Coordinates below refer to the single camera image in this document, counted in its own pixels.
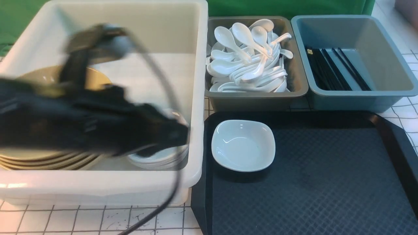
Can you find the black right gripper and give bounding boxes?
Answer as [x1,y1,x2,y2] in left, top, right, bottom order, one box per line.
[75,85,189,157]

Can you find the white square sauce dish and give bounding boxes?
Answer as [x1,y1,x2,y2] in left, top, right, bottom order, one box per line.
[211,119,276,173]

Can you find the beige noodle bowl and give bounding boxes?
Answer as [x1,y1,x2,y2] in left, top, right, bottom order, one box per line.
[16,66,112,91]

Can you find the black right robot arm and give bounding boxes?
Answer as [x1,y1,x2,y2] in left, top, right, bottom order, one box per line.
[1,78,189,156]

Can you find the stack of white sauce dishes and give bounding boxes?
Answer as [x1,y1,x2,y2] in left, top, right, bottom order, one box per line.
[126,108,190,170]

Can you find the large white plastic tub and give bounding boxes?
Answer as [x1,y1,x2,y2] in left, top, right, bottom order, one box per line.
[1,0,208,207]

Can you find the stack of beige bowls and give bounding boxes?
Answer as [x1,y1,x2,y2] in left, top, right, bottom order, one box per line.
[0,148,107,171]

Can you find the green backdrop cloth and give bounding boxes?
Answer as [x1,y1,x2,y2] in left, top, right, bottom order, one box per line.
[0,0,375,57]

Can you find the pile of white soup spoons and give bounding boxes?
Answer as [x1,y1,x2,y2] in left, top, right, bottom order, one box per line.
[206,19,294,93]

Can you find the grey plastic spoon bin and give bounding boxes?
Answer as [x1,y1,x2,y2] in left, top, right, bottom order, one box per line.
[205,16,309,111]

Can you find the black textured serving tray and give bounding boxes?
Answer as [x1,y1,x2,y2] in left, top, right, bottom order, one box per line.
[191,111,418,235]

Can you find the black chopsticks in bin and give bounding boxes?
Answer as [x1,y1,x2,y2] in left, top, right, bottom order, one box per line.
[305,46,372,91]

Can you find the blue plastic chopstick bin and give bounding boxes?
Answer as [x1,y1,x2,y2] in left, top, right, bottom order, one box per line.
[291,15,417,113]

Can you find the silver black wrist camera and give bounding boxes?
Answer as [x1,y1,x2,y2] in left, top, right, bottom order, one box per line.
[64,24,134,65]

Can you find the black camera cable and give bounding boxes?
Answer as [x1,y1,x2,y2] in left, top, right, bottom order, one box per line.
[118,31,185,235]

